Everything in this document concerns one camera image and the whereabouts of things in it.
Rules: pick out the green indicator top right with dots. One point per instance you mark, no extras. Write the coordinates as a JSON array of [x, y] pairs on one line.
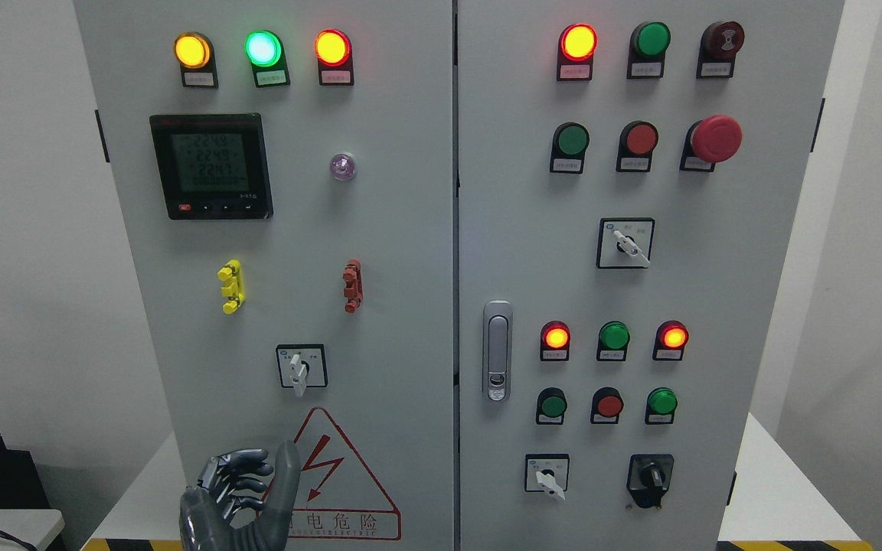
[[646, 52]]

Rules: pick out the red electrical hazard warning sticker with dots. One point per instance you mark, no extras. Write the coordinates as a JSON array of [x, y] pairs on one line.
[[339, 497]]

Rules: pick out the lit red indicator lower right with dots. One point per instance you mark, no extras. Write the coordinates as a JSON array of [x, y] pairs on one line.
[[670, 341]]

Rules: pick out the red push button upper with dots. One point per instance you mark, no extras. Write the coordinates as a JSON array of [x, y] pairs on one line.
[[637, 142]]

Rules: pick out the black knob selector switch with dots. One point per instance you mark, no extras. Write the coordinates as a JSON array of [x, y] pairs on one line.
[[649, 479]]

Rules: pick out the lit red indicator top right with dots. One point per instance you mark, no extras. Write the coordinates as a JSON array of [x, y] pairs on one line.
[[575, 57]]

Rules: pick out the grey cabinet door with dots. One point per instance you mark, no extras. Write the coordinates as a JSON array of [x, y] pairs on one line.
[[530, 237], [390, 364]]

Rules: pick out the left grey cabinet door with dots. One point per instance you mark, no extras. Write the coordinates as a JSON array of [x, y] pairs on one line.
[[390, 364]]

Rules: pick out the red push button lower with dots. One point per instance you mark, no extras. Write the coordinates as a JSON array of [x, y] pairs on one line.
[[606, 406]]

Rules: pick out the lit green indicator light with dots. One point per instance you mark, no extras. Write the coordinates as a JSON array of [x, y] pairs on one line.
[[267, 58]]

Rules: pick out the lit red indicator light left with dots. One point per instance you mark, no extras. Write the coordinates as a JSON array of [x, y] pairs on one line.
[[333, 50]]

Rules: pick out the right grey cabinet door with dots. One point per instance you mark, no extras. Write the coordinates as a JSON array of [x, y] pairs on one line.
[[530, 237]]

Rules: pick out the green indicator lower middle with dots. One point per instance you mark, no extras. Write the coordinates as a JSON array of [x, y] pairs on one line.
[[613, 341]]

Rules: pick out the green push button lower left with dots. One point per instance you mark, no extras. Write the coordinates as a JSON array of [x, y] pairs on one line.
[[551, 407]]

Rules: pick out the green push button upper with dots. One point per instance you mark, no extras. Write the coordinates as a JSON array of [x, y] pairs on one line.
[[568, 148]]

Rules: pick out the black digital power meter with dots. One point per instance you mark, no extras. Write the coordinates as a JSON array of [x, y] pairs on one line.
[[212, 166]]

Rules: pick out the silver cabinet door handle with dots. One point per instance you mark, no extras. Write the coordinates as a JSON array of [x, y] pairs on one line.
[[496, 349]]

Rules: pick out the white rotary selector switch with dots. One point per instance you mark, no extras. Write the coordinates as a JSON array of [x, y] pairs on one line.
[[302, 366], [547, 474]]

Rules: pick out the dark red buzzer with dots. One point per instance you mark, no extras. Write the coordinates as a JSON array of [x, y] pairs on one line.
[[719, 46]]

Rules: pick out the yellow indicator light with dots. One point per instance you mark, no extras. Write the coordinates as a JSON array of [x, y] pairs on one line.
[[195, 55]]

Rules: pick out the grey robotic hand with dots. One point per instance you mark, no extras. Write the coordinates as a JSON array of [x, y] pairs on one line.
[[241, 501]]

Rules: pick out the green push button lower right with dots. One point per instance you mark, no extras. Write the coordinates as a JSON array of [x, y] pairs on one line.
[[661, 405]]

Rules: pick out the small clear purple lamp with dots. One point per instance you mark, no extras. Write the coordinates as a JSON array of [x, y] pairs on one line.
[[343, 167]]

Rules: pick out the red emergency stop button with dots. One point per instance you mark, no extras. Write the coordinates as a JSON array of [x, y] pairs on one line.
[[710, 141]]

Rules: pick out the lit red indicator lower left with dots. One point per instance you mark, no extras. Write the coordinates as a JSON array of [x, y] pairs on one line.
[[555, 341]]

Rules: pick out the upper right rotary selector switch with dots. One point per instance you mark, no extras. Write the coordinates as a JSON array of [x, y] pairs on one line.
[[625, 242]]

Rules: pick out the green push button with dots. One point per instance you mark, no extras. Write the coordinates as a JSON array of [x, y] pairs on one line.
[[661, 405], [568, 148], [551, 407]]

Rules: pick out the red push button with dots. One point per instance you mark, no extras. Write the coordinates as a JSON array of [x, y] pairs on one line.
[[606, 406], [637, 142]]

